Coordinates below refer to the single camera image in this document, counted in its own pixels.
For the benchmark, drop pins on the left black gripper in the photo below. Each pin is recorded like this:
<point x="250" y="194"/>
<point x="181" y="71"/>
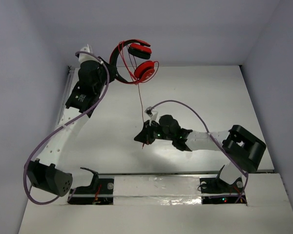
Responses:
<point x="107" y="70"/>

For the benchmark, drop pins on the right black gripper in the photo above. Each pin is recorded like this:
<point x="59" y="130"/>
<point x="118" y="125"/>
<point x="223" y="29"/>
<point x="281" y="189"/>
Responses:
<point x="145" y="136"/>

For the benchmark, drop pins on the red black headphones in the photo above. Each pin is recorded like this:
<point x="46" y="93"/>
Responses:
<point x="139" y="52"/>

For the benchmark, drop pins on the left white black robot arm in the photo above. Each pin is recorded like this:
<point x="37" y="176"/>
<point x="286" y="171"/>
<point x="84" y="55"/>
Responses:
<point x="44" y="180"/>

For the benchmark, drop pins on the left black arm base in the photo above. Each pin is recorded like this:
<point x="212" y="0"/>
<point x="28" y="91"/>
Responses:
<point x="98" y="192"/>

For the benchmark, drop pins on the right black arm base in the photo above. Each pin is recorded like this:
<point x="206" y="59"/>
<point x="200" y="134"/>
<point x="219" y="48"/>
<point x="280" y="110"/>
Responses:
<point x="227" y="187"/>

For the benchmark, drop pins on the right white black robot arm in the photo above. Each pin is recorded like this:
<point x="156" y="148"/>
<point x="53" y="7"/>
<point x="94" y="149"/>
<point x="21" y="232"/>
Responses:
<point x="243" y="149"/>

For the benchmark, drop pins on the silver foil tape strip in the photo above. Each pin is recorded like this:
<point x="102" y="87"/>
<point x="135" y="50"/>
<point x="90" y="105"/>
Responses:
<point x="156" y="190"/>

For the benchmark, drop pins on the metal side rail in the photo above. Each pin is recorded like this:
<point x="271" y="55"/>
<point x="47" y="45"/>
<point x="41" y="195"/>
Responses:
<point x="69" y="78"/>

